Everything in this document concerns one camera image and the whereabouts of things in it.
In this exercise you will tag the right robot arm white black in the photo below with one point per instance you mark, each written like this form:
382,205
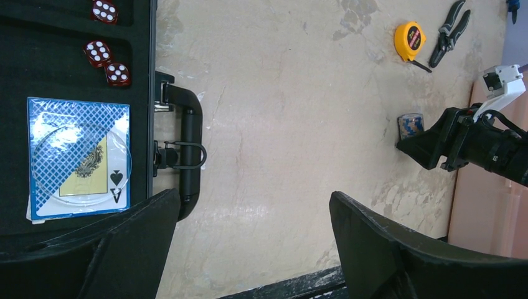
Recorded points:
491,142

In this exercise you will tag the blue handled pliers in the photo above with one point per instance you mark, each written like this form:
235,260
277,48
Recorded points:
513,6

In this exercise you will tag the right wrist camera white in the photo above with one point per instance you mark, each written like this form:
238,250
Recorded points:
496,88

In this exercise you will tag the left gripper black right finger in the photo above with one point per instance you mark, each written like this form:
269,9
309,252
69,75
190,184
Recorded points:
381,258

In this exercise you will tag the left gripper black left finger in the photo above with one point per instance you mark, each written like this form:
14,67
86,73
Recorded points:
120,256

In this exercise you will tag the pink plastic storage bin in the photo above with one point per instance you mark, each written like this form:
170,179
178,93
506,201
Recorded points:
489,214

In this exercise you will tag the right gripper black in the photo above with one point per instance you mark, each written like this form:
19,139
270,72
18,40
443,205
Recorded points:
445,138

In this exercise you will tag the blue playing card deck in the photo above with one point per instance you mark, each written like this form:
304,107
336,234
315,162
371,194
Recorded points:
46,114

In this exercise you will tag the brown blue poker chip stack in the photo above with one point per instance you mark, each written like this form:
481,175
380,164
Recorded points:
409,125

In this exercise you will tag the black handled pliers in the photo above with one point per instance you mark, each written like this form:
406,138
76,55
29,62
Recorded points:
449,32

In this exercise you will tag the yellow tape measure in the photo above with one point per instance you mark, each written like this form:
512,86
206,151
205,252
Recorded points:
408,41

